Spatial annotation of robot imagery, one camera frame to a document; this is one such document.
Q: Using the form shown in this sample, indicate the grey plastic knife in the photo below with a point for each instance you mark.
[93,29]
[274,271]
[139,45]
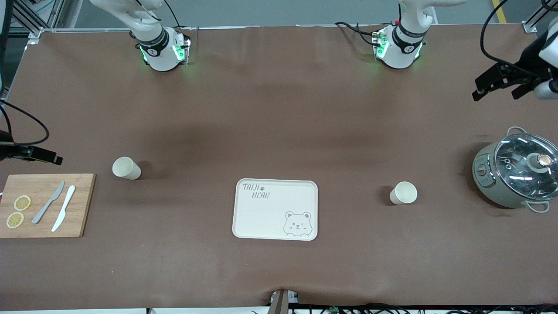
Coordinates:
[45,208]

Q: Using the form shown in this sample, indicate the cream bear print tray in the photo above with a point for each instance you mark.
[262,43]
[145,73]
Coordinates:
[270,218]

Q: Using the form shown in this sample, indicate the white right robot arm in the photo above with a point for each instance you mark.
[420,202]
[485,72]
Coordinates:
[159,48]

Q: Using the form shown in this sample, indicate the white plastic knife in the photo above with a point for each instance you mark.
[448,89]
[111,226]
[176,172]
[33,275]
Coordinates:
[64,208]

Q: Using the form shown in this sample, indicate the bamboo cutting board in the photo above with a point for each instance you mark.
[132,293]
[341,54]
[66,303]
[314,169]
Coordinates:
[83,205]

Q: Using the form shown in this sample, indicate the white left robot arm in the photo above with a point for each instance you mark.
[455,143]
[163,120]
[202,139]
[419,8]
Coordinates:
[403,48]

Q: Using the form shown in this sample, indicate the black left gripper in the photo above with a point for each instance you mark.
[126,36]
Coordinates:
[529,60]

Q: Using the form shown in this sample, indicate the grey-green electric cooking pot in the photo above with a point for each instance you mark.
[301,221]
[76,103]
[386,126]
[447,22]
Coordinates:
[488,185]

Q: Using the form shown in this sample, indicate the aluminium frame profile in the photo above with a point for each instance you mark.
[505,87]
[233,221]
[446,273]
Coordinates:
[32,26]
[534,19]

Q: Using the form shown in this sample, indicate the aluminium camera mount post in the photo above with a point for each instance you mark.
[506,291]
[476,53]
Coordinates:
[281,303]

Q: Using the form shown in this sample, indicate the yellow lemon slice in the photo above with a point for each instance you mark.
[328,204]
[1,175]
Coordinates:
[15,220]
[22,203]

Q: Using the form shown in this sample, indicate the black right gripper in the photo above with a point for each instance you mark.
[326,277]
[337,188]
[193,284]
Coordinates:
[9,151]

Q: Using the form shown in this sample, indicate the glass pot lid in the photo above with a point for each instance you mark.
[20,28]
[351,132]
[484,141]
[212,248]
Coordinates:
[516,174]

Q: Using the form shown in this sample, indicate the white plastic cup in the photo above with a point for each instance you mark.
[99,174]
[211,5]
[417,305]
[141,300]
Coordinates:
[125,168]
[403,193]

